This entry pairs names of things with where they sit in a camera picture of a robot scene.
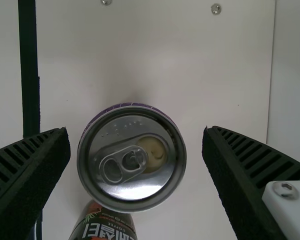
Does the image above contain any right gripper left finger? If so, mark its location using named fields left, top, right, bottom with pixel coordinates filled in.
left=0, top=126, right=72, bottom=240

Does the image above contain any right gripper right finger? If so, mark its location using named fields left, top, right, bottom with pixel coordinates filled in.
left=201, top=125, right=300, bottom=240

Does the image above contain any dark coffee bottle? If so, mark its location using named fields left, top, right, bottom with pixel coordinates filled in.
left=67, top=199, right=138, bottom=240

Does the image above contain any purple drink can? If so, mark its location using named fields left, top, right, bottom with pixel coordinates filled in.
left=76, top=101, right=187, bottom=215

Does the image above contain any black strip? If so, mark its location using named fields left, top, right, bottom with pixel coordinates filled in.
left=17, top=0, right=45, bottom=240

